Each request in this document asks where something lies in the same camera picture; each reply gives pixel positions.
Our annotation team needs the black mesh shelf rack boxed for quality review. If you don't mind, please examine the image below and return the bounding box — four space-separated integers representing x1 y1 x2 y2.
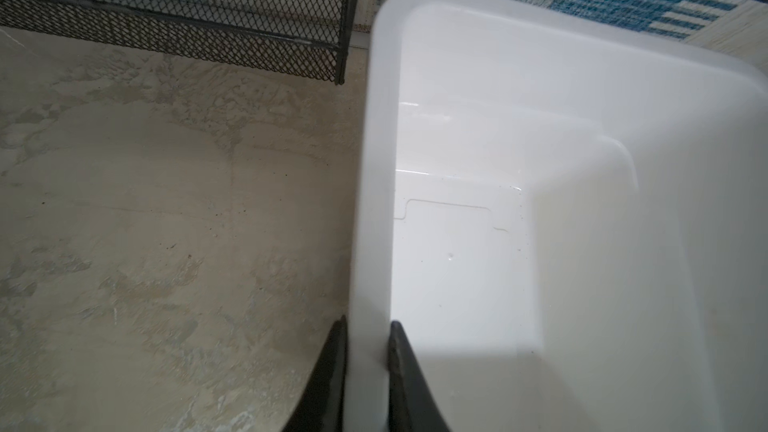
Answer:
1 0 357 84

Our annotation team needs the white plastic bin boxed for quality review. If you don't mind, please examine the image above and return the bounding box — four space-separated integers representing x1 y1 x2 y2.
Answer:
344 0 767 431

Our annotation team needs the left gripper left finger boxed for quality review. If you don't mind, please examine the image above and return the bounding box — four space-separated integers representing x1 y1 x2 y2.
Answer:
282 315 348 432

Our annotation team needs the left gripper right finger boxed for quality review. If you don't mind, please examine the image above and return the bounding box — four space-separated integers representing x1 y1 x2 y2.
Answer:
387 321 449 432

